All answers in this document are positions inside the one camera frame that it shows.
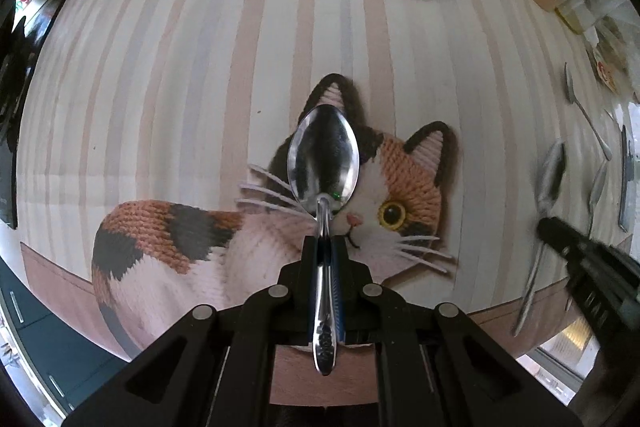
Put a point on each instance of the blue kitchen cabinet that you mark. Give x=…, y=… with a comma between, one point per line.
x=35, y=332

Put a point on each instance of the blue smartphone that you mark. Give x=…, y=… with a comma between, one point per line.
x=625, y=182

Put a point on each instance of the metal spoon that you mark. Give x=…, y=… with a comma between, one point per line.
x=570, y=84
x=550, y=172
x=320, y=157
x=597, y=187

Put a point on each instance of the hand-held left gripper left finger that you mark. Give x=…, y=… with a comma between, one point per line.
x=306, y=279

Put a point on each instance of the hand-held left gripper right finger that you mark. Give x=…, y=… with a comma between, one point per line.
x=340, y=287

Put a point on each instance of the small pale jar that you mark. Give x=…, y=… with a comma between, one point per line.
x=575, y=18

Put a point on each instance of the small colourful packet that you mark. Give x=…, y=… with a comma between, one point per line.
x=607, y=74

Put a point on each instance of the cat print striped mat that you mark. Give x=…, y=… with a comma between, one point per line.
x=150, y=82

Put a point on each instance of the black gas stove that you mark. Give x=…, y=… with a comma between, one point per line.
x=15, y=107

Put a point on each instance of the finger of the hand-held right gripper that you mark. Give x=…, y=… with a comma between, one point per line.
x=557, y=234

